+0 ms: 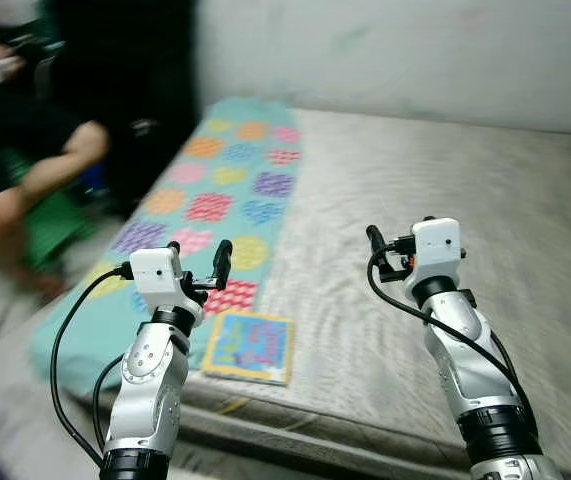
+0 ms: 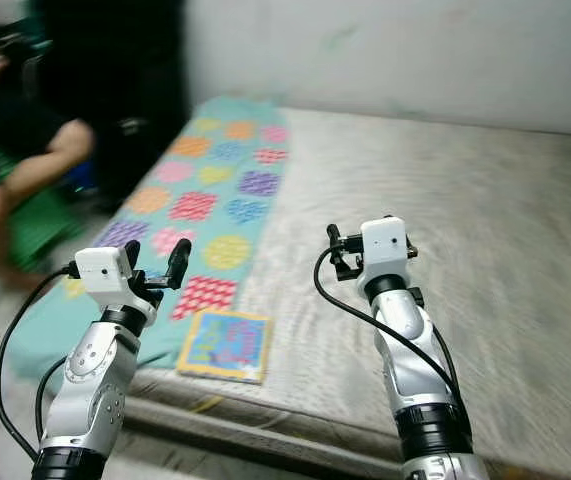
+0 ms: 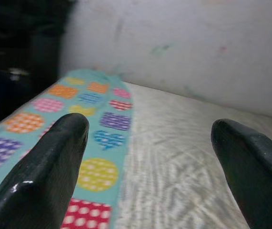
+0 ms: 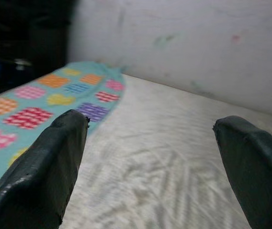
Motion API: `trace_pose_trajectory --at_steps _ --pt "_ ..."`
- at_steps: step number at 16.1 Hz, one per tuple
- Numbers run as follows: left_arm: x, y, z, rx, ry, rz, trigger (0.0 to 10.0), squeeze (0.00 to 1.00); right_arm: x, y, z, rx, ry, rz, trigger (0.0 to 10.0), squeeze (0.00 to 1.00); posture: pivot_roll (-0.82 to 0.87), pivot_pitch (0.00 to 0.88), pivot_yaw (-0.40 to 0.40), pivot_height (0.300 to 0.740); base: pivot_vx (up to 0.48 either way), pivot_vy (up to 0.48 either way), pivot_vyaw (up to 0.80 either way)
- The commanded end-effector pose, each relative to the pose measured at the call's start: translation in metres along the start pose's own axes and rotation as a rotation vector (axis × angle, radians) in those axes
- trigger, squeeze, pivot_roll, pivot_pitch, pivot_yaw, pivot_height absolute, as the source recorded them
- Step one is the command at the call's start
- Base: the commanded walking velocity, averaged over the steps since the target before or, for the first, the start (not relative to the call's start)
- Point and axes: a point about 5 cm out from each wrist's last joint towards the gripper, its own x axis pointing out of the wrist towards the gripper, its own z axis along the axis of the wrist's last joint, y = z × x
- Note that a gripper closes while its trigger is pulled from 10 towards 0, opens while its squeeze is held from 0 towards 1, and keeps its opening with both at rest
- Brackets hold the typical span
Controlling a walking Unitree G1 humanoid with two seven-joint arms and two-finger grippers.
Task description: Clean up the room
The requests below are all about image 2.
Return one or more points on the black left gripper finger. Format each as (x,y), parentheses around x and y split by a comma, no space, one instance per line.
(179,263)
(132,252)

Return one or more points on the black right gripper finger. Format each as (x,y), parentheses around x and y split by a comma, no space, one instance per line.
(335,237)

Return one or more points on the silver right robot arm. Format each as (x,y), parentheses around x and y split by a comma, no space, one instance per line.
(420,360)

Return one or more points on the teal blanket with colourful hearts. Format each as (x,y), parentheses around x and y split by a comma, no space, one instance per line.
(215,190)

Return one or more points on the green plastic stool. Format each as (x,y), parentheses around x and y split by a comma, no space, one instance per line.
(50,225)

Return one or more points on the colourful children's book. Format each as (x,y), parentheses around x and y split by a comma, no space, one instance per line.
(225,346)

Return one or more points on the white quilted mattress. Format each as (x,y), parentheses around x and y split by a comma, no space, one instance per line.
(475,200)

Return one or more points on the adult in blue shirt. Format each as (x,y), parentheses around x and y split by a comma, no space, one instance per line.
(5,170)

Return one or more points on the black luggage bag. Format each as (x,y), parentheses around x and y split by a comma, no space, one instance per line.
(125,90)

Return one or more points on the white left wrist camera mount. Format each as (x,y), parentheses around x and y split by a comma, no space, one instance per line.
(103,276)

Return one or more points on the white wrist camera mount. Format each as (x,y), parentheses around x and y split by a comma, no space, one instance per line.
(385,245)
(103,276)

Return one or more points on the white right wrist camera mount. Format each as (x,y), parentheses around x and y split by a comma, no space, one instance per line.
(385,245)

